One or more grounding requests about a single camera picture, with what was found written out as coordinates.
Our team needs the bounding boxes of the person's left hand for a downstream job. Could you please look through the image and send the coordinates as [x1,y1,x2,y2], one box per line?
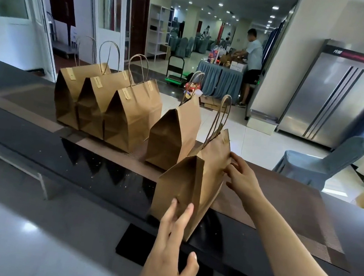
[133,194,210,276]

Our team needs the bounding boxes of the person's right hand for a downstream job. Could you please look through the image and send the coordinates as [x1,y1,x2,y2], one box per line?
[219,150,272,208]

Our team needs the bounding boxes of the brown paper bag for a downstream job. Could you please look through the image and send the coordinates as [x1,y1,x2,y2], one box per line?
[146,85,241,247]
[143,64,209,175]
[72,37,139,143]
[100,50,171,158]
[49,31,116,134]

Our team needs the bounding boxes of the single tan tape strip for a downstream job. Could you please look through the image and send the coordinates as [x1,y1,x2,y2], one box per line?
[119,86,134,102]

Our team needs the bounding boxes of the person's right forearm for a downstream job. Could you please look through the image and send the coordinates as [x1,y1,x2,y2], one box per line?
[232,186,364,276]

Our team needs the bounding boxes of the brown table runner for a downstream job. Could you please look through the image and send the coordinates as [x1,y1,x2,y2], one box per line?
[0,76,364,272]

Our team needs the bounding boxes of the white box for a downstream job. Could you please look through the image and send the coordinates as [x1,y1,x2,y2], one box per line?
[245,109,281,137]

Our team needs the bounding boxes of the blue plastic chair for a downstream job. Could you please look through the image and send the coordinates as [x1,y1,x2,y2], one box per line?
[271,123,364,198]

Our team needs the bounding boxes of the blue skirted table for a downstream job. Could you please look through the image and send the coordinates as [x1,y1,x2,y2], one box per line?
[192,57,247,105]

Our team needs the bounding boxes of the stainless steel refrigerator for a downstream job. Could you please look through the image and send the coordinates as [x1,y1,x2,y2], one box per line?
[276,33,364,155]

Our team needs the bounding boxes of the black trolley cart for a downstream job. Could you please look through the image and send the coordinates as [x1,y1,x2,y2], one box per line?
[164,53,189,88]

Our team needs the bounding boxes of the white shelving unit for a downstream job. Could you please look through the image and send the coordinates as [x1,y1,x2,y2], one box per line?
[141,2,176,62]

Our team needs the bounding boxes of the dark brown door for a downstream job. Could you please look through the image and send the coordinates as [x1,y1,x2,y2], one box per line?
[119,0,154,62]

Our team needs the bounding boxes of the white door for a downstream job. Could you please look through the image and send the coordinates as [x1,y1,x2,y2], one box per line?
[77,0,136,73]

